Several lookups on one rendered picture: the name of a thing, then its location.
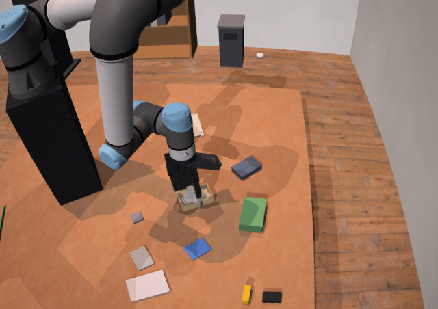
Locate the small yellow block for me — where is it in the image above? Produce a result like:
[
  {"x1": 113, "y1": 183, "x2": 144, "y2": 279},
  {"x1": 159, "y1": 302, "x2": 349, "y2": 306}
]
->
[{"x1": 242, "y1": 285, "x2": 251, "y2": 304}]

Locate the wooden ball-in-hole puzzle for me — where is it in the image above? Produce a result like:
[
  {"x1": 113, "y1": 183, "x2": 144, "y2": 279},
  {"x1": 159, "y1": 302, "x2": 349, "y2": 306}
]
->
[{"x1": 176, "y1": 183, "x2": 214, "y2": 211}]

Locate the pale pink flat rectangular card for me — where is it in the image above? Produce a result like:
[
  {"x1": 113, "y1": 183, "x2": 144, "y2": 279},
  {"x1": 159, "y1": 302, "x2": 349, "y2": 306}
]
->
[{"x1": 125, "y1": 270, "x2": 170, "y2": 302}]

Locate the green rectangular block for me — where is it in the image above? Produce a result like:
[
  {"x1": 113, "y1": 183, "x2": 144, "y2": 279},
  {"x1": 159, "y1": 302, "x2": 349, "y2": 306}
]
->
[{"x1": 239, "y1": 197, "x2": 266, "y2": 232}]

